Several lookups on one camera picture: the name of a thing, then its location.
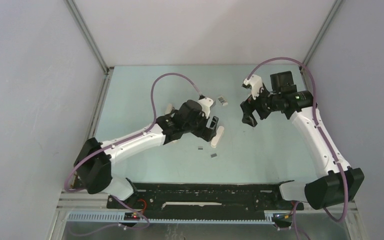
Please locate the right aluminium frame post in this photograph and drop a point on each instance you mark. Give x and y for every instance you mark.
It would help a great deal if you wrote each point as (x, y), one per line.
(332, 13)

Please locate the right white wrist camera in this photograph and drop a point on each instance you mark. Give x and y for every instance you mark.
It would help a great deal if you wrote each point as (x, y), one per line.
(254, 83)

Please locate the open staple box tray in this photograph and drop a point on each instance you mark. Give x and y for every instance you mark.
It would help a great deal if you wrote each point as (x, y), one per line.
(222, 100)

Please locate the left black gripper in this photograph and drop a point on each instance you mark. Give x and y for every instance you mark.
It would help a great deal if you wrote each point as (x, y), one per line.
(205, 133)

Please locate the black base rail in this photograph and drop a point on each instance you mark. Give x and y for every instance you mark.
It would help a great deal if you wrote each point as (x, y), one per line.
(209, 202)

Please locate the beige brown mini stapler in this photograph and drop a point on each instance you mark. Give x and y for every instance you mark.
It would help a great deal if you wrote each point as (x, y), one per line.
(169, 109)

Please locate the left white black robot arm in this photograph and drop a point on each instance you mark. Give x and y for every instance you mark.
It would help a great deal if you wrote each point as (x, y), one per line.
(96, 160)

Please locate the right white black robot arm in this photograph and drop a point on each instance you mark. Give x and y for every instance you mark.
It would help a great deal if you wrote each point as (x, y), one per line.
(337, 182)

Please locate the aluminium frame post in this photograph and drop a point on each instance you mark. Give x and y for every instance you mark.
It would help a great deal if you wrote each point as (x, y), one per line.
(86, 33)
(332, 13)

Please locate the long white stapler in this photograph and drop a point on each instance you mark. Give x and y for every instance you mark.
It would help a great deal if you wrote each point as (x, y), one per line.
(218, 135)

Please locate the left aluminium frame post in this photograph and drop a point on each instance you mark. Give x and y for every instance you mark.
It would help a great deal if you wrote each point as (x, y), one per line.
(86, 33)

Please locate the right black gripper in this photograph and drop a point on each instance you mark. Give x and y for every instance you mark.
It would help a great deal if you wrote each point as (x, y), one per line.
(249, 105)

